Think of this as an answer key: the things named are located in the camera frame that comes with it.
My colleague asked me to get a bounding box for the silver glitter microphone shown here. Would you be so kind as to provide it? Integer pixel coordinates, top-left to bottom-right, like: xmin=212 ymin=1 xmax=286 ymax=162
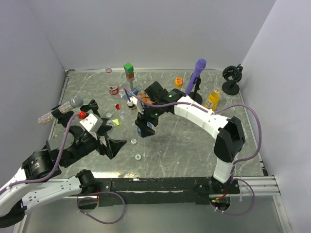
xmin=37 ymin=96 xmax=84 ymax=125

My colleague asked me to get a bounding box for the small clear bottle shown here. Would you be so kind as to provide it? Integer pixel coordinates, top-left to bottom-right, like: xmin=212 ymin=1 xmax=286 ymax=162
xmin=119 ymin=88 xmax=128 ymax=101

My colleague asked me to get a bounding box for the yellow orange toy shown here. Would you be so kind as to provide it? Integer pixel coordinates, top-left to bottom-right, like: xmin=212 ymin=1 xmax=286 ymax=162
xmin=174 ymin=77 xmax=183 ymax=88

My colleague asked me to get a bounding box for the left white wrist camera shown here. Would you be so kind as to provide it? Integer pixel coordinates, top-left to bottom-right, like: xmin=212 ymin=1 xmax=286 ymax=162
xmin=78 ymin=111 xmax=103 ymax=139

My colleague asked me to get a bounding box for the black microphone stand centre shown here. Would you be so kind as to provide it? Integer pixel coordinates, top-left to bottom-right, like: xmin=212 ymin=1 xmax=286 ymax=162
xmin=189 ymin=76 xmax=203 ymax=104

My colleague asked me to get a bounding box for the yellow juice bottle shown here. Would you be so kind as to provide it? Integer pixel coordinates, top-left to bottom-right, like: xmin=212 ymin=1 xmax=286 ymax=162
xmin=204 ymin=88 xmax=221 ymax=111

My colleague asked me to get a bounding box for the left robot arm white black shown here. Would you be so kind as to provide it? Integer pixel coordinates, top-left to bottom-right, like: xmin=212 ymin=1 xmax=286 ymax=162
xmin=0 ymin=114 xmax=127 ymax=228

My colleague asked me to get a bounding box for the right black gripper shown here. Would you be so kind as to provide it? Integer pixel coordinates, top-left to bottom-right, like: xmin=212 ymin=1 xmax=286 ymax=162
xmin=135 ymin=101 xmax=164 ymax=138

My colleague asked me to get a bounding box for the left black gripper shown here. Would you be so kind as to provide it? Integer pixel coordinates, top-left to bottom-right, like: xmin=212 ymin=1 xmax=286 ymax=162
xmin=63 ymin=124 xmax=127 ymax=166

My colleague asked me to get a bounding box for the red label water bottle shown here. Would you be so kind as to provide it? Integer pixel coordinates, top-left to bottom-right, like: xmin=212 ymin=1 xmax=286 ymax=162
xmin=105 ymin=67 xmax=119 ymax=95

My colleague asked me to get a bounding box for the black ring stand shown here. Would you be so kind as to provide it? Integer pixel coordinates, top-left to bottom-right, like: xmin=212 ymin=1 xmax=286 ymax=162
xmin=222 ymin=64 xmax=243 ymax=96

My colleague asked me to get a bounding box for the lime green block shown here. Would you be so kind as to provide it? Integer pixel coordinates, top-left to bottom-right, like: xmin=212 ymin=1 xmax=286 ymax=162
xmin=112 ymin=119 xmax=120 ymax=126

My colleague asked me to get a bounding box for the colourful block tower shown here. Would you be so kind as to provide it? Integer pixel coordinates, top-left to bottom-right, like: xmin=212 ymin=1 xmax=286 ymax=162
xmin=123 ymin=63 xmax=140 ymax=94

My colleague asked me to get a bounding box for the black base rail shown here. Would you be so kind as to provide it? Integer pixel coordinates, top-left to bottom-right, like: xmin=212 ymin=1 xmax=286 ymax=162
xmin=93 ymin=177 xmax=240 ymax=207

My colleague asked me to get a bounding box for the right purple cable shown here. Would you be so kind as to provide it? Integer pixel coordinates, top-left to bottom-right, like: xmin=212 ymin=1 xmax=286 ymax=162
xmin=123 ymin=87 xmax=262 ymax=216

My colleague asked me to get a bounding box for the empty black microphone stand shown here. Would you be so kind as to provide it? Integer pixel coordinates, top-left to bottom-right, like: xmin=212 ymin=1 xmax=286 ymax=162
xmin=80 ymin=100 xmax=108 ymax=125

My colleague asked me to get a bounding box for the clear plastic bottle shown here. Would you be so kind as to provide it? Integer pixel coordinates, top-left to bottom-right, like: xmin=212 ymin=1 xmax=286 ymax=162
xmin=106 ymin=119 xmax=115 ymax=133

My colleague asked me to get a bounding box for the tall orange bottle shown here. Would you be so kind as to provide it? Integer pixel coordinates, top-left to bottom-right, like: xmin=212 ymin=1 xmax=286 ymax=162
xmin=137 ymin=91 xmax=149 ymax=102

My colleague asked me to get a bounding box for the blue label water bottle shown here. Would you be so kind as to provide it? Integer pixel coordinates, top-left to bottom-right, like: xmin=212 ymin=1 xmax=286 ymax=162
xmin=137 ymin=122 xmax=154 ymax=137

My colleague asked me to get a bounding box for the purple microphone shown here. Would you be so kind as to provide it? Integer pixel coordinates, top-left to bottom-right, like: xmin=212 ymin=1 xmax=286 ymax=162
xmin=185 ymin=58 xmax=207 ymax=96

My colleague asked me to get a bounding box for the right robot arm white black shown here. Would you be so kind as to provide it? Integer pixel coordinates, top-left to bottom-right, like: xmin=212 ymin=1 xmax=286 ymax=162
xmin=130 ymin=82 xmax=245 ymax=193

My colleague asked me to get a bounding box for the black stand holding microphone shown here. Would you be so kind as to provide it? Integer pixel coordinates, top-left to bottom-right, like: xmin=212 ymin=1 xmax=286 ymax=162
xmin=51 ymin=105 xmax=74 ymax=128

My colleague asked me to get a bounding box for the purple cable loop below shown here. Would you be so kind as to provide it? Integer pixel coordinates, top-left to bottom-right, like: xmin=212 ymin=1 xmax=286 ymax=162
xmin=76 ymin=190 xmax=126 ymax=224

